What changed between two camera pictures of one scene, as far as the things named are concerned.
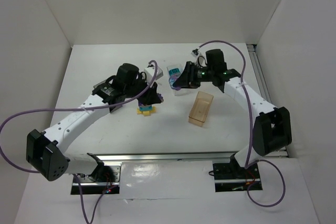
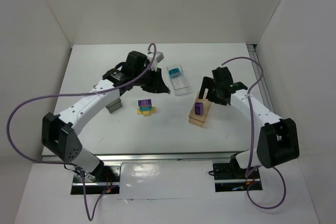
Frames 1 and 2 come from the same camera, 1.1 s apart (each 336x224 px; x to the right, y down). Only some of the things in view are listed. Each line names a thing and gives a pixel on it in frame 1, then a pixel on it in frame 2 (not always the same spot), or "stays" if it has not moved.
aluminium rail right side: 265,92 stays
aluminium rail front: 159,156 stays
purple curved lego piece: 171,80 to 199,108
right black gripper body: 189,74 to 214,92
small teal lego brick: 143,108 stays
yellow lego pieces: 146,113 stays
